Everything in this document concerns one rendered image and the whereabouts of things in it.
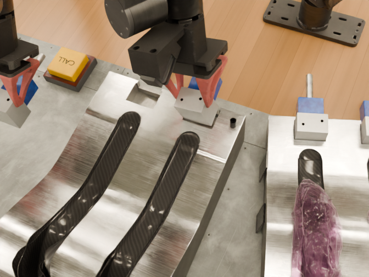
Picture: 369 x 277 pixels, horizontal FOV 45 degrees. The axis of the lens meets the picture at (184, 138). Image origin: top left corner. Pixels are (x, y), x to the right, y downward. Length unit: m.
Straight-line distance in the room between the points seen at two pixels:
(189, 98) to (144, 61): 0.16
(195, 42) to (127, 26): 0.10
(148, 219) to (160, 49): 0.27
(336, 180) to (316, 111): 0.12
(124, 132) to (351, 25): 0.52
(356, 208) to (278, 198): 0.11
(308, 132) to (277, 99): 0.15
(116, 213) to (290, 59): 0.47
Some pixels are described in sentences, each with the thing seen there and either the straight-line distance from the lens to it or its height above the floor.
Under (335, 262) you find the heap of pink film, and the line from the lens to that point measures 0.65.
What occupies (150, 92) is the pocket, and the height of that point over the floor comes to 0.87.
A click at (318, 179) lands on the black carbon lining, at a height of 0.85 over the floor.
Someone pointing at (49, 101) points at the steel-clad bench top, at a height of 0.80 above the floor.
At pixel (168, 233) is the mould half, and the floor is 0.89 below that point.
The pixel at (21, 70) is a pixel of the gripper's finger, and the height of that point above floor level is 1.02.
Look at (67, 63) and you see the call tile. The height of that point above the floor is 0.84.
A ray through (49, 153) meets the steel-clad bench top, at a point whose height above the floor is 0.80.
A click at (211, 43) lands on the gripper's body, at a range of 0.65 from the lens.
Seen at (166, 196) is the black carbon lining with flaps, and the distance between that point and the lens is 0.69.
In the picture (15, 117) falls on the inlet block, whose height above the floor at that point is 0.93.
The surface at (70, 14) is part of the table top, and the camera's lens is 1.07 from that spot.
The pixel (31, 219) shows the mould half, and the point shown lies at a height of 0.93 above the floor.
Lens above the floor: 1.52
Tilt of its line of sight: 62 degrees down
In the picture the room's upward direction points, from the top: 10 degrees counter-clockwise
